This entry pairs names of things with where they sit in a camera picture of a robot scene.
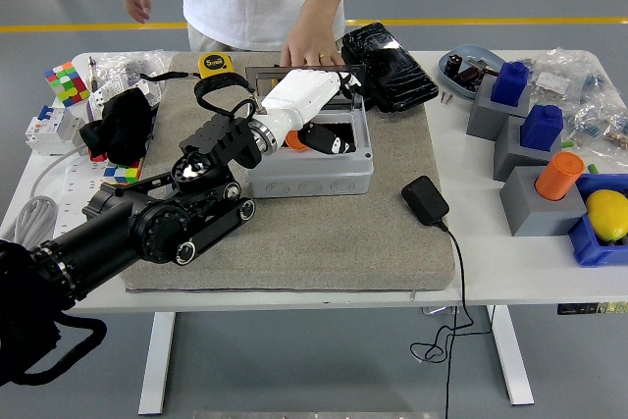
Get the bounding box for grey plastic junction box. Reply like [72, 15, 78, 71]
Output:
[244, 107, 375, 199]

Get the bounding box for clear bag of components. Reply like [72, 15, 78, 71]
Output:
[563, 94, 628, 150]
[527, 47, 619, 106]

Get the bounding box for black power adapter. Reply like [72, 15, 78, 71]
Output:
[400, 175, 450, 228]

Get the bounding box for clear plastic bag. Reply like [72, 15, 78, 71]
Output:
[95, 49, 176, 96]

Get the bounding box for grey block holder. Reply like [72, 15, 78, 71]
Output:
[493, 116, 563, 183]
[465, 74, 534, 141]
[498, 166, 589, 237]

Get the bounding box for blue plastic bin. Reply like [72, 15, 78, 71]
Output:
[567, 173, 628, 268]

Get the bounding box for large colourful puzzle cube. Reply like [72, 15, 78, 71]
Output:
[42, 61, 92, 107]

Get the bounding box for white table leg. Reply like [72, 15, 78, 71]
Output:
[485, 304, 535, 406]
[138, 311, 177, 415]

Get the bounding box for grey-brown mat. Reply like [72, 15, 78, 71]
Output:
[119, 50, 456, 294]

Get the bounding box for brown capacitor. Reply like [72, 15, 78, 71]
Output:
[455, 63, 486, 87]

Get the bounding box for orange cylinder battery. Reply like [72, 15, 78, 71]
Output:
[285, 130, 310, 153]
[534, 151, 586, 202]

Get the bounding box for blue block battery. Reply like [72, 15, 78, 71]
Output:
[491, 61, 531, 107]
[519, 103, 564, 151]

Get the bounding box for blue-grey tray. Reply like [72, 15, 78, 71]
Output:
[438, 43, 506, 100]

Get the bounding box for yellow lemon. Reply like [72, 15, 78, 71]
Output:
[586, 188, 628, 243]

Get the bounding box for black cracked case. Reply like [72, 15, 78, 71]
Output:
[340, 21, 441, 115]

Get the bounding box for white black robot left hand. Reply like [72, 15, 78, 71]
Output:
[259, 69, 365, 156]

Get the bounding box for person's left hand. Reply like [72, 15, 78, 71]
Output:
[279, 20, 347, 70]

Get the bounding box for transparent hinged box lid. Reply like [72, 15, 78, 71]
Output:
[244, 63, 367, 112]

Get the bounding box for white cable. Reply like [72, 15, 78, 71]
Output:
[0, 142, 87, 251]

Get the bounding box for small colourful puzzle cube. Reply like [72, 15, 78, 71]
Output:
[103, 158, 143, 185]

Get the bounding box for white purple card pack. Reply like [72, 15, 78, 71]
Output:
[86, 78, 163, 121]

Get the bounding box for white power strip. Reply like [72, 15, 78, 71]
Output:
[48, 154, 130, 239]

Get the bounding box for black adapter cord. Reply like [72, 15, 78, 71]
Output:
[409, 220, 493, 419]

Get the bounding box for black table control panel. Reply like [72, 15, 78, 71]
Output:
[556, 301, 628, 316]

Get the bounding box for yellow tape measure with strap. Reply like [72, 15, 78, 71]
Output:
[139, 52, 236, 81]

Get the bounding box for white circuit breaker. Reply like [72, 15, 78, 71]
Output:
[25, 104, 84, 158]

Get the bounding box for black cloth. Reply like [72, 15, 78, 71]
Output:
[79, 89, 156, 165]

